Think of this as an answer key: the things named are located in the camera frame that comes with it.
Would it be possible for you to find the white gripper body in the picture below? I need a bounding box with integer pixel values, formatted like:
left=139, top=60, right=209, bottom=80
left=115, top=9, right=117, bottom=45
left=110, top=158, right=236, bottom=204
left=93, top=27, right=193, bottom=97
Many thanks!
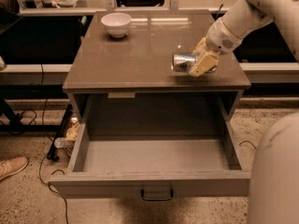
left=206, top=18, right=242, bottom=54

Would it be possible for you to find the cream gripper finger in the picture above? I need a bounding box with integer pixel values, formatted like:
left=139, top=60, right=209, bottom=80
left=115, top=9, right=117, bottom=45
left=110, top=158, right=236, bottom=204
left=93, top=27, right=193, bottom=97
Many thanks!
left=189, top=51, right=219, bottom=77
left=192, top=37, right=206, bottom=56

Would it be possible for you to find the silver blue redbull can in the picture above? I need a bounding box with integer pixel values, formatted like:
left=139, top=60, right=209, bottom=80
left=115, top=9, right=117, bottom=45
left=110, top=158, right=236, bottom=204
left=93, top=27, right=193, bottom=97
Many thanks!
left=171, top=52, right=218, bottom=75

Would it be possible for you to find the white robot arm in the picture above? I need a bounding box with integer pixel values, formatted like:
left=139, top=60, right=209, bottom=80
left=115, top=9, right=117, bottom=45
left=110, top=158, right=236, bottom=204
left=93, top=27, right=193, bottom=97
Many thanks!
left=188, top=0, right=299, bottom=224

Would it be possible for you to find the grey drawer cabinet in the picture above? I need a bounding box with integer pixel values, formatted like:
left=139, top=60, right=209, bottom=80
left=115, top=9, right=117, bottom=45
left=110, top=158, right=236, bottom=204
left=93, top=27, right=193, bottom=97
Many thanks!
left=62, top=9, right=252, bottom=123

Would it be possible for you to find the open grey top drawer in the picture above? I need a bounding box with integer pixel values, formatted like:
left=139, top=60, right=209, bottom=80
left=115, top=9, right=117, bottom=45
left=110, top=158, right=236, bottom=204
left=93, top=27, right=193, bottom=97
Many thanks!
left=49, top=93, right=252, bottom=200

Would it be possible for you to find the white ceramic bowl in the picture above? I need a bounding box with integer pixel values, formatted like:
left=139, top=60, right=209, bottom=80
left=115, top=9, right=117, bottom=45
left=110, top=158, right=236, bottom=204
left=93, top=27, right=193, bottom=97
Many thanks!
left=101, top=12, right=132, bottom=37

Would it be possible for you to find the clutter beside cabinet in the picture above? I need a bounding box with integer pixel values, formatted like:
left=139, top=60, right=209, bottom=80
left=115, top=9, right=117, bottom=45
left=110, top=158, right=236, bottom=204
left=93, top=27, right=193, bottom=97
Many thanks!
left=47, top=105, right=79, bottom=161

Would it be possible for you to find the tan shoe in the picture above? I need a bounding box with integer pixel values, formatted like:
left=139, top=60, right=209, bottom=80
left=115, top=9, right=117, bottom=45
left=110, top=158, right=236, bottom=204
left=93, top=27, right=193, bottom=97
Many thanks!
left=0, top=157, right=29, bottom=181

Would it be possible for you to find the black cable right floor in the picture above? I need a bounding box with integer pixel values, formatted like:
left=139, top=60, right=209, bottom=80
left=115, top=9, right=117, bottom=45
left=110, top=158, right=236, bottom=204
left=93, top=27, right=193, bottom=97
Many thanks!
left=238, top=140, right=258, bottom=151

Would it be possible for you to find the black cable floor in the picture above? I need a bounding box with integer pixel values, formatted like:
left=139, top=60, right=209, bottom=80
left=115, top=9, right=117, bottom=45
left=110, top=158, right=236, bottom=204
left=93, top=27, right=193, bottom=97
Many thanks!
left=37, top=63, right=69, bottom=224
left=238, top=140, right=258, bottom=151

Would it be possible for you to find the black drawer handle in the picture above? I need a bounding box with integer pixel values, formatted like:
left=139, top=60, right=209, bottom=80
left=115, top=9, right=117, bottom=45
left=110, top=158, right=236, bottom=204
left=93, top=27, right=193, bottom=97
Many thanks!
left=140, top=189, right=174, bottom=202

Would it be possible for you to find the black cable left floor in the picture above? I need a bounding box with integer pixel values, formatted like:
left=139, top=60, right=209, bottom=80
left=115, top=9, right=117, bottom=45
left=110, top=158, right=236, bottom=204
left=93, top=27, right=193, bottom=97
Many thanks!
left=37, top=63, right=69, bottom=224

